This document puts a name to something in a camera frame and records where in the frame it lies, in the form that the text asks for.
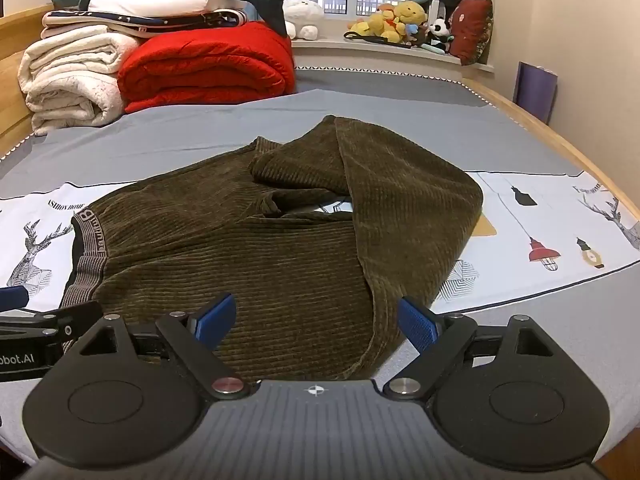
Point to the wooden bed frame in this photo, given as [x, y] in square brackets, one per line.
[550, 130]

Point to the white fluffy blanket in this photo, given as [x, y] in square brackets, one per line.
[70, 85]

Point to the white folded cloth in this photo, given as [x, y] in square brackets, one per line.
[160, 0]

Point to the red quilt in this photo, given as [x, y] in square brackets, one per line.
[210, 70]

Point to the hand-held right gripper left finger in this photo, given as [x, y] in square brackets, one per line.
[217, 317]

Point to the yellow duck plush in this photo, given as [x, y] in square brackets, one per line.
[372, 25]

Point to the grey mattress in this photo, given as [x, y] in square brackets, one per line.
[400, 85]

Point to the red cushion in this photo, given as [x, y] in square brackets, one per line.
[470, 30]

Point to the purple board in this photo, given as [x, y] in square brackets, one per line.
[535, 92]

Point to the grey and white printed bed sheet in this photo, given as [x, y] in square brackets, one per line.
[200, 120]

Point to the white seal plush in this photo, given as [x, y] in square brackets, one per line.
[302, 17]

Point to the panda plush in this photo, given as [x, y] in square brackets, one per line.
[440, 29]

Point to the navy star patterned blanket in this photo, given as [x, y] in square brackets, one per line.
[150, 19]

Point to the yellow bear plush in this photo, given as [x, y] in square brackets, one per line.
[407, 12]

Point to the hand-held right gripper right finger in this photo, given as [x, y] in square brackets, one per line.
[417, 325]

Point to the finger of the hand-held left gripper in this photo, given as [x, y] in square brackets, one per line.
[12, 297]

